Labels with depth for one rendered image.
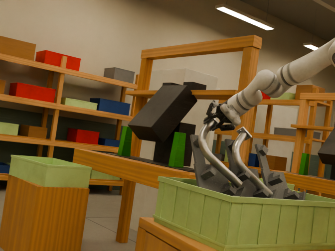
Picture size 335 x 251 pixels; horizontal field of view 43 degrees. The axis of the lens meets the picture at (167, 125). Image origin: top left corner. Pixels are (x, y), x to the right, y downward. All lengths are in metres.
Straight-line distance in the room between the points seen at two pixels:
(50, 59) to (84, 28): 1.20
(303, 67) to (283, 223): 0.51
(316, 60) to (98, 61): 6.97
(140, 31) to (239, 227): 7.52
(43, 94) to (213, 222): 5.85
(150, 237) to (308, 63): 0.81
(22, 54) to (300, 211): 5.88
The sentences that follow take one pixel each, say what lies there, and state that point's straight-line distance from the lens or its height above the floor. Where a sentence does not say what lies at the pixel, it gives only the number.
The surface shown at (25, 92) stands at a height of 1.52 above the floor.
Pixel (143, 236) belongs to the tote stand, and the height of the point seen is 0.73.
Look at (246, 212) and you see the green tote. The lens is 1.36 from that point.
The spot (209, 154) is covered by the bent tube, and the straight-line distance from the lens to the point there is 1.57.
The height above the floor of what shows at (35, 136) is 0.86.
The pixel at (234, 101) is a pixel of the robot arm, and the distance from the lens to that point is 1.51.
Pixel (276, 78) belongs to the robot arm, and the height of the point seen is 1.35.
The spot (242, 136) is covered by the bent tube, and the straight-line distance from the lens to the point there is 1.74.
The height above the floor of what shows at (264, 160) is 1.07.
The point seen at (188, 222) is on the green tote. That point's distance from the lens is 1.47.
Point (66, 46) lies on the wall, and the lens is 7.85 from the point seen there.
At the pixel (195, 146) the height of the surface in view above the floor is 1.09.
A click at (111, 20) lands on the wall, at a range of 8.35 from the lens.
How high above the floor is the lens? 1.10
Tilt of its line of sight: 2 degrees up
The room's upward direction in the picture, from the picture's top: 8 degrees clockwise
